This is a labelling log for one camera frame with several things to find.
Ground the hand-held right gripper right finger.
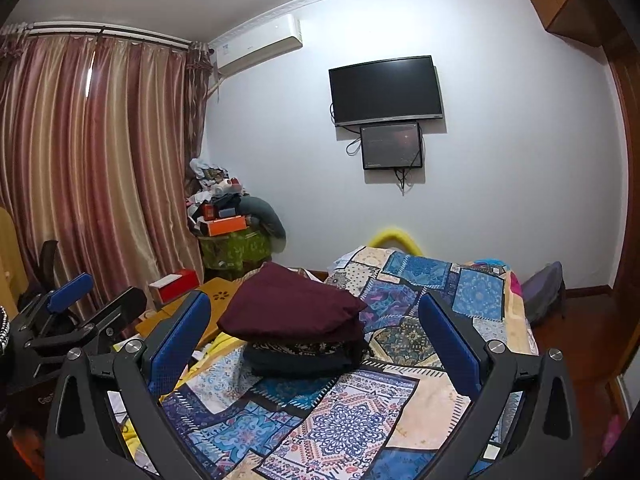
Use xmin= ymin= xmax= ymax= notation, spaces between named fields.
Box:
xmin=417 ymin=291 xmax=581 ymax=480

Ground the light wooden board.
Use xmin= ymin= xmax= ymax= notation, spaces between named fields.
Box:
xmin=0 ymin=207 xmax=28 ymax=306

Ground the striped pink curtain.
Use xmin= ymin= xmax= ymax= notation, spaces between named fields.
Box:
xmin=0 ymin=22 xmax=211 ymax=321

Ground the green cloth covered table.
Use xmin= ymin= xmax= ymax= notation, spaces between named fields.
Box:
xmin=197 ymin=227 xmax=273 ymax=281

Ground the maroon garment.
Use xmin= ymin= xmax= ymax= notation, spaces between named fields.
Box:
xmin=216 ymin=261 xmax=369 ymax=343

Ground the patchwork printed blanket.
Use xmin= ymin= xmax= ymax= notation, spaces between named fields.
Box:
xmin=120 ymin=245 xmax=541 ymax=480

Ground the small black wall monitor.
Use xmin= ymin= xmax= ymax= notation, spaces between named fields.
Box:
xmin=359 ymin=121 xmax=425 ymax=171

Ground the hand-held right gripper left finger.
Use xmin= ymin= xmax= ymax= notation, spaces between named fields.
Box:
xmin=44 ymin=290 xmax=213 ymax=480

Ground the purple backpack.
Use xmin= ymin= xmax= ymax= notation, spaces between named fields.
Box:
xmin=520 ymin=261 xmax=567 ymax=328

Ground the wall-mounted black television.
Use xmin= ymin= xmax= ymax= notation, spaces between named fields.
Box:
xmin=328 ymin=55 xmax=446 ymax=128

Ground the dark navy folded garment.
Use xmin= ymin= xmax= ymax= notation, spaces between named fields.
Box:
xmin=242 ymin=342 xmax=368 ymax=378

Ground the red and white box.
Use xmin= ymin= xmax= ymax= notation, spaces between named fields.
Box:
xmin=148 ymin=269 xmax=197 ymax=306

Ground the orange box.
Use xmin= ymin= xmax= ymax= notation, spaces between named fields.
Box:
xmin=202 ymin=215 xmax=249 ymax=237

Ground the wooden lap desk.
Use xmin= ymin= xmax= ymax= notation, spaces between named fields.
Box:
xmin=135 ymin=269 xmax=331 ymax=341

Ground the pile of clutter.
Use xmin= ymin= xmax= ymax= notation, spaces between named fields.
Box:
xmin=185 ymin=157 xmax=261 ymax=236

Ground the yellow curved tube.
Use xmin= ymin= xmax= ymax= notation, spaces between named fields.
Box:
xmin=369 ymin=227 xmax=423 ymax=256

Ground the white curtain rail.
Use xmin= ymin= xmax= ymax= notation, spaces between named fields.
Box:
xmin=25 ymin=21 xmax=191 ymax=51

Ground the white air conditioner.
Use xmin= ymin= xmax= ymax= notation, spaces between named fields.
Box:
xmin=209 ymin=14 xmax=304 ymax=78

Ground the wooden door frame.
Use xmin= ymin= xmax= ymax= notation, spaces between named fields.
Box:
xmin=597 ymin=35 xmax=640 ymax=411

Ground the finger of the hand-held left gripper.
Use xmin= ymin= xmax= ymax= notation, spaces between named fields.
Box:
xmin=10 ymin=273 xmax=96 ymax=346
xmin=75 ymin=286 xmax=149 ymax=361

